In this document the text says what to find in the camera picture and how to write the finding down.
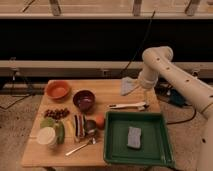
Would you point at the dark purple bowl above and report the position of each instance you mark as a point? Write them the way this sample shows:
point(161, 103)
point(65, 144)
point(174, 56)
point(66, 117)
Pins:
point(84, 100)

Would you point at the orange bowl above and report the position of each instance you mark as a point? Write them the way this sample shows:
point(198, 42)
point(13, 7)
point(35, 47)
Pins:
point(57, 89)

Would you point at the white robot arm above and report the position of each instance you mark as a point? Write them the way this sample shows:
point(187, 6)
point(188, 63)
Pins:
point(157, 61)

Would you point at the green plastic tray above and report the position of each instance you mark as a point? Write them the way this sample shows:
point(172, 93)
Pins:
point(155, 147)

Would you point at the grey folded cloth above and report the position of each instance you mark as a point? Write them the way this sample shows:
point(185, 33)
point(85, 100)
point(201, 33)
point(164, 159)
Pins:
point(128, 85)

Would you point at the orange fruit toy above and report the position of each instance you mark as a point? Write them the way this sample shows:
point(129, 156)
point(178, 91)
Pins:
point(100, 121)

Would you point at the yellow banana toy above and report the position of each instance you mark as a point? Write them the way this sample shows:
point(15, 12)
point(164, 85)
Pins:
point(70, 128)

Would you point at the grey sponge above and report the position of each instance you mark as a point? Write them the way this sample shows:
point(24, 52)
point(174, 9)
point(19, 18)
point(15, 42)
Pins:
point(134, 137)

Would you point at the bunch of dark grapes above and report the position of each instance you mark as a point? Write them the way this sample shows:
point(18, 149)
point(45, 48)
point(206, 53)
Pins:
point(57, 114)

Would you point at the metal spoon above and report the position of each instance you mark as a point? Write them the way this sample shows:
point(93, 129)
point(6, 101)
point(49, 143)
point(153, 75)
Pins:
point(90, 142)

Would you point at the wooden table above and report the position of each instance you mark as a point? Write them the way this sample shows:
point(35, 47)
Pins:
point(107, 91)

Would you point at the green cucumber toy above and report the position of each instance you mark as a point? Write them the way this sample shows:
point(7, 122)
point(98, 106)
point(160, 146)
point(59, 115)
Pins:
point(60, 132)

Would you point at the green pear toy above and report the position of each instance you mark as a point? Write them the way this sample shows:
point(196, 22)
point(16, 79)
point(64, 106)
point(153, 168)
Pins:
point(47, 122)

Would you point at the blue power adapter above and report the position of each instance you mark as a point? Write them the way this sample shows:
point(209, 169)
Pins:
point(176, 98)

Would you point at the white lidded cup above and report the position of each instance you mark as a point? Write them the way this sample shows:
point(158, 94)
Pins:
point(47, 137)

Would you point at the white handled brush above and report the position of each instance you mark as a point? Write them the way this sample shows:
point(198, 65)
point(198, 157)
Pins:
point(140, 106)

